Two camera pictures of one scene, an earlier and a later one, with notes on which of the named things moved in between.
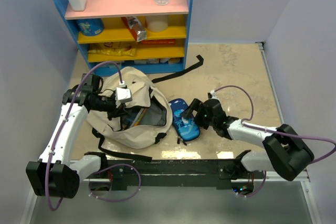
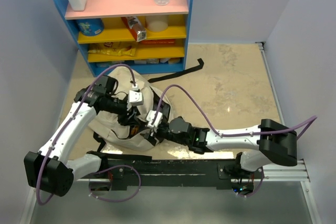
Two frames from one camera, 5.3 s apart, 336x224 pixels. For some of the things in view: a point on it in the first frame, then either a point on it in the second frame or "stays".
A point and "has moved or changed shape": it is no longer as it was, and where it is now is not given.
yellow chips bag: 118,49 stays
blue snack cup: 90,27 stays
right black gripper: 188,112 -> 159,139
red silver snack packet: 139,32 stays
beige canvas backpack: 154,124 has moved or changed shape
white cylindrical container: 157,23 stays
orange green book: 138,117 has moved or changed shape
